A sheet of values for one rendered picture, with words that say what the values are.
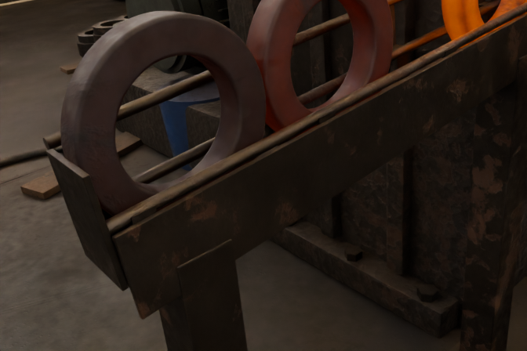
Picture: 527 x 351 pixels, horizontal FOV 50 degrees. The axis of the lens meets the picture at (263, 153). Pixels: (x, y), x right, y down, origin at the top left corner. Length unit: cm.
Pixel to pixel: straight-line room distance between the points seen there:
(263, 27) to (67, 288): 111
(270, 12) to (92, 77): 18
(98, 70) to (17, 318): 110
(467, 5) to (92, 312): 105
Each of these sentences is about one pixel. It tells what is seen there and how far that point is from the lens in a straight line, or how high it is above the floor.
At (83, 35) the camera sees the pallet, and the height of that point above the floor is 31.
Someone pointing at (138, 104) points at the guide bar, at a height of 68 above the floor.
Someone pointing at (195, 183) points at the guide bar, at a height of 63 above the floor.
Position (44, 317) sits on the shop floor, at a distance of 146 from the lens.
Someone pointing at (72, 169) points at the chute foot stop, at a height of 67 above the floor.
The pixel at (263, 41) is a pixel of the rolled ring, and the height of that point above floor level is 72.
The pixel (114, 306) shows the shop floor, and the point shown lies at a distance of 142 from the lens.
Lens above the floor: 85
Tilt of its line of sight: 25 degrees down
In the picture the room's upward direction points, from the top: 6 degrees counter-clockwise
